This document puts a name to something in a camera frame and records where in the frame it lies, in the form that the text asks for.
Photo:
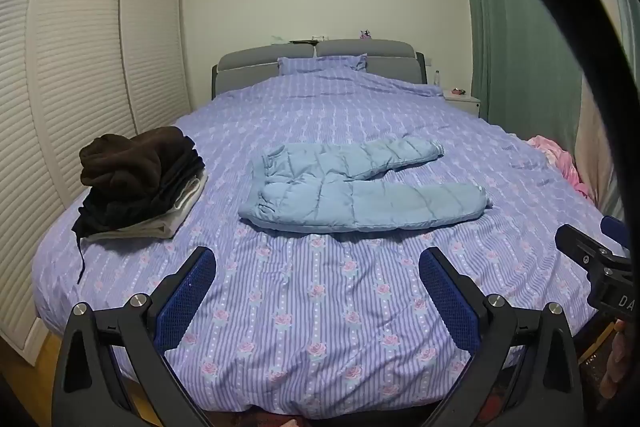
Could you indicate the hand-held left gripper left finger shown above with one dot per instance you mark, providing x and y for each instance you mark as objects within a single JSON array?
[{"x": 182, "y": 302}]

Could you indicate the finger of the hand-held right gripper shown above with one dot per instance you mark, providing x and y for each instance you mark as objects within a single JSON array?
[
  {"x": 617, "y": 232},
  {"x": 582, "y": 247}
]

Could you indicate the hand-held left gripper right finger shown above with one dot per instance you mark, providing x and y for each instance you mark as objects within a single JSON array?
[{"x": 450, "y": 302}]

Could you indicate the light blue padded pants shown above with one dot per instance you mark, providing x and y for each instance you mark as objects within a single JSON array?
[{"x": 350, "y": 192}]

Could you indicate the person's right hand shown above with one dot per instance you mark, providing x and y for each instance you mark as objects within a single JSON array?
[{"x": 614, "y": 367}]

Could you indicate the white folded garment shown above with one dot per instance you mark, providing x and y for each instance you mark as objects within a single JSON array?
[{"x": 170, "y": 219}]

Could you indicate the beige curtain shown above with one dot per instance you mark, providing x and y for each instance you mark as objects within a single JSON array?
[{"x": 597, "y": 147}]

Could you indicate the pink cloth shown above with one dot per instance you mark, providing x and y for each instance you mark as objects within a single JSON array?
[{"x": 557, "y": 154}]

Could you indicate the bed with purple floral cover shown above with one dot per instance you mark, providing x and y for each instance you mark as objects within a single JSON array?
[{"x": 320, "y": 307}]

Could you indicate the white nightstand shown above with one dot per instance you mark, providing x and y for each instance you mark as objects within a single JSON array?
[{"x": 462, "y": 103}]

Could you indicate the clear bottle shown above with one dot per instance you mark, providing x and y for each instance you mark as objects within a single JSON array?
[{"x": 437, "y": 78}]

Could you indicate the grey bed headboard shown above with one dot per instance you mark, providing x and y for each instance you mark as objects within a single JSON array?
[{"x": 280, "y": 57}]

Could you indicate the white louvered wardrobe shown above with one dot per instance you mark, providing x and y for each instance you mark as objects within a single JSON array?
[{"x": 80, "y": 57}]

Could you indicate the purple striped pillow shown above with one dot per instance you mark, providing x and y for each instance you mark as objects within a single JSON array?
[{"x": 322, "y": 64}]

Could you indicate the small purple toy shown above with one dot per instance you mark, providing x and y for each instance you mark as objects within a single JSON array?
[{"x": 366, "y": 34}]

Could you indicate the dark flat tray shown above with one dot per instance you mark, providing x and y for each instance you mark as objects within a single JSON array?
[{"x": 306, "y": 41}]

